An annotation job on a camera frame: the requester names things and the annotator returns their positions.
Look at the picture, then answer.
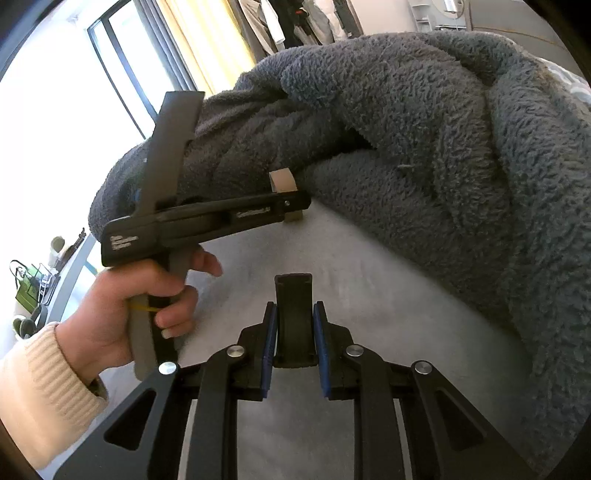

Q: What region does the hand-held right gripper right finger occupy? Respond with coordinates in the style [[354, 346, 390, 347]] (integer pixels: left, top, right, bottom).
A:
[[313, 301, 539, 480]]

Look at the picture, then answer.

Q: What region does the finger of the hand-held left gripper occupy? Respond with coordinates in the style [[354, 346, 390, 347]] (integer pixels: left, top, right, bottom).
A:
[[178, 189, 312, 244]]

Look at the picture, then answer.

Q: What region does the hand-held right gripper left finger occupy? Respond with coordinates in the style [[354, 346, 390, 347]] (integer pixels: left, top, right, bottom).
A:
[[55, 301, 280, 480]]

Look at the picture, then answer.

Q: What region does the black plastic holder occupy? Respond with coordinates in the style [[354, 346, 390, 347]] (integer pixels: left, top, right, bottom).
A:
[[273, 273, 319, 369]]

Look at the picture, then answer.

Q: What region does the person's left forearm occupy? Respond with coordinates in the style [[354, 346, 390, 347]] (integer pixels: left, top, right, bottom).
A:
[[0, 320, 109, 467]]

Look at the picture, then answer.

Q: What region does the person's left hand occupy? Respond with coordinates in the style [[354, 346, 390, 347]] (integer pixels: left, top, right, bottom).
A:
[[55, 247, 223, 371]]

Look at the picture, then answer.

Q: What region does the grey bed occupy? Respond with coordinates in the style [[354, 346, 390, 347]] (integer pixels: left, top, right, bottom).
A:
[[69, 203, 550, 480]]

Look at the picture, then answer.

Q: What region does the black framed window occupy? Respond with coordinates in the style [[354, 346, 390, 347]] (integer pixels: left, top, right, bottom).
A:
[[0, 7, 197, 241]]

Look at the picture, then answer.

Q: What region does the yellow curtain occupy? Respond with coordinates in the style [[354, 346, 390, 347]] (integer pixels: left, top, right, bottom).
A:
[[157, 0, 257, 95]]

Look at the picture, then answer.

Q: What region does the grey fleece blanket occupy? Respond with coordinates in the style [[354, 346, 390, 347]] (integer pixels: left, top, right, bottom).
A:
[[88, 31, 591, 462]]

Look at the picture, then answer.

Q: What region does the row of hanging clothes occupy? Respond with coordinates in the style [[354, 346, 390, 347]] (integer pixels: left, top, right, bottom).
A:
[[238, 0, 365, 56]]

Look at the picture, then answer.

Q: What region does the green bag on table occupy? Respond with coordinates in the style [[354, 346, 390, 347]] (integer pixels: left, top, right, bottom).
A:
[[10, 260, 61, 319]]

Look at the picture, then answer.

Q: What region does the small cactus plant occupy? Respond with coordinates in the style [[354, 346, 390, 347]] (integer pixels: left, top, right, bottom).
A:
[[13, 305, 47, 340]]

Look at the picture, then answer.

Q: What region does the grey padded headboard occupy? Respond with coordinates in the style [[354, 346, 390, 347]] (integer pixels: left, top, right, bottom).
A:
[[466, 0, 555, 47]]

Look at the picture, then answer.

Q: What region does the pale patterned pillow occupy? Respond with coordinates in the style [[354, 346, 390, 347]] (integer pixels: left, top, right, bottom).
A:
[[545, 60, 591, 108]]

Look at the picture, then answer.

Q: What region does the white wall shelf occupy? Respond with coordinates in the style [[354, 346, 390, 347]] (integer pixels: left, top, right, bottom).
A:
[[409, 0, 437, 29]]

